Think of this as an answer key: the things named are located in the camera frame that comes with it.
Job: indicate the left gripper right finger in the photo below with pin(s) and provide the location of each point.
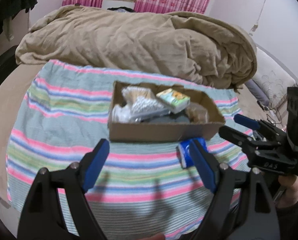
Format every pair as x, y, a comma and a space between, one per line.
241, 208

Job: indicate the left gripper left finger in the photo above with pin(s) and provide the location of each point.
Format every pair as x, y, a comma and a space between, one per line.
42, 216

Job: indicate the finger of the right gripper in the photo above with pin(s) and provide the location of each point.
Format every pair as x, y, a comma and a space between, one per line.
262, 127
246, 143

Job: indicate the clear bag brown snacks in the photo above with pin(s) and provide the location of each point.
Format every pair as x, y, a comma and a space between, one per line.
197, 113

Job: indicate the blue plastic packet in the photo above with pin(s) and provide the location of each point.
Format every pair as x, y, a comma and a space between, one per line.
183, 149

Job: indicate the grey knitted socks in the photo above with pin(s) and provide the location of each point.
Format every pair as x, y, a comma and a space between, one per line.
171, 118

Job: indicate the cartoon tissue pack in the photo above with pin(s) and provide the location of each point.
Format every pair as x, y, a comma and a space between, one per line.
175, 101

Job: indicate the bag of white cotton balls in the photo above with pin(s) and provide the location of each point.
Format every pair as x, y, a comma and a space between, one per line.
146, 108

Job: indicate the bag of cotton swabs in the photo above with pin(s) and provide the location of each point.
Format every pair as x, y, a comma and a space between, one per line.
131, 93

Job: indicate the white socks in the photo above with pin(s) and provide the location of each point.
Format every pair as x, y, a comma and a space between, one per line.
121, 114

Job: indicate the person's right hand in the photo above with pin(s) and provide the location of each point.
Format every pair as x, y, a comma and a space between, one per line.
290, 195

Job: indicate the white floral pillow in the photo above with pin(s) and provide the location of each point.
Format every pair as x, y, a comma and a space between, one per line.
270, 82

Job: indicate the striped colourful towel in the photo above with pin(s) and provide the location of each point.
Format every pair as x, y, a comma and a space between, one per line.
142, 189

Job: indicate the tan crumpled blanket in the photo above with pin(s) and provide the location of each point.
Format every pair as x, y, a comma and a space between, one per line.
182, 44

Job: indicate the open cardboard box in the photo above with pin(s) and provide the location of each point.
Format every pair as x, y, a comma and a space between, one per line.
167, 131

